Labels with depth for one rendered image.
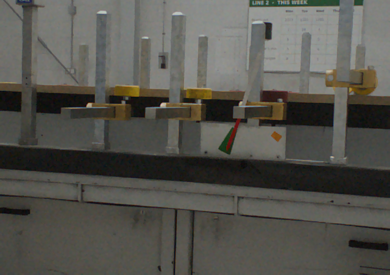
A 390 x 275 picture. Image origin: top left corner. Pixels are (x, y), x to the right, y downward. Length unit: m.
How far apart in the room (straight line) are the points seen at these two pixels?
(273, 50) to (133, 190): 7.25
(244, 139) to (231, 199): 0.19
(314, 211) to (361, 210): 0.13
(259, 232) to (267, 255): 0.08
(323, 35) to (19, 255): 7.02
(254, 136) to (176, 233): 0.53
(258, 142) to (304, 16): 7.32
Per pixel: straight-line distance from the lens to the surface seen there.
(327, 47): 9.40
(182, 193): 2.31
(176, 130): 2.27
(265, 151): 2.19
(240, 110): 1.88
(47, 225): 2.78
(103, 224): 2.68
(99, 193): 2.42
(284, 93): 2.26
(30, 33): 2.49
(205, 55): 3.39
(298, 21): 9.48
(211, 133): 2.23
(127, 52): 9.94
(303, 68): 3.28
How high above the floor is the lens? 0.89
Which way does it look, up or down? 3 degrees down
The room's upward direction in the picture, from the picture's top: 2 degrees clockwise
